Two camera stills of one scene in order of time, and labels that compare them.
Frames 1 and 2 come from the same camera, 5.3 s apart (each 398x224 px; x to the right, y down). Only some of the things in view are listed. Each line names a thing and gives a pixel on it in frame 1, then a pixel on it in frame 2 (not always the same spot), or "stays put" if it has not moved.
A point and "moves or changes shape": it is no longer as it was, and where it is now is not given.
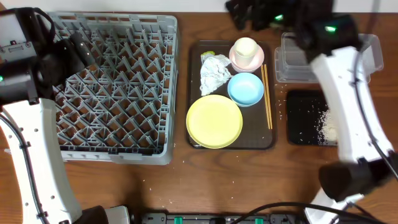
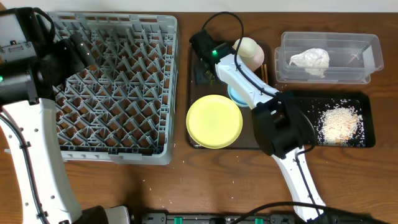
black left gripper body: (65, 51) stays put
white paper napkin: (213, 72) moves or changes shape
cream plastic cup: (245, 49) stays put
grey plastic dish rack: (123, 107) stays put
